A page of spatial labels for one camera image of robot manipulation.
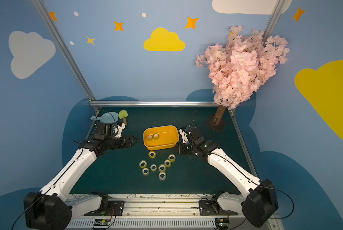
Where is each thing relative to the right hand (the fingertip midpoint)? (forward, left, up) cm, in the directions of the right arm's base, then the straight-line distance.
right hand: (178, 146), depth 80 cm
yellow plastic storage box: (+16, +13, -17) cm, 27 cm away
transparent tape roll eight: (-10, +19, -15) cm, 27 cm away
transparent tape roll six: (-4, +22, -15) cm, 28 cm away
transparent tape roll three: (+1, +4, -16) cm, 17 cm away
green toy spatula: (+37, +48, -16) cm, 63 cm away
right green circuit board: (-33, -24, -19) cm, 45 cm away
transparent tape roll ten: (-7, +10, -16) cm, 20 cm away
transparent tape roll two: (+15, +17, -15) cm, 27 cm away
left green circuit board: (-37, +37, -17) cm, 55 cm away
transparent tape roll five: (+1, +17, -15) cm, 23 cm away
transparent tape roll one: (+14, +21, -15) cm, 30 cm away
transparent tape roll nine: (-12, +9, -16) cm, 22 cm away
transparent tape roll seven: (-7, +15, -16) cm, 23 cm away
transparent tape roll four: (-3, +7, -16) cm, 18 cm away
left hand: (+2, +27, +2) cm, 27 cm away
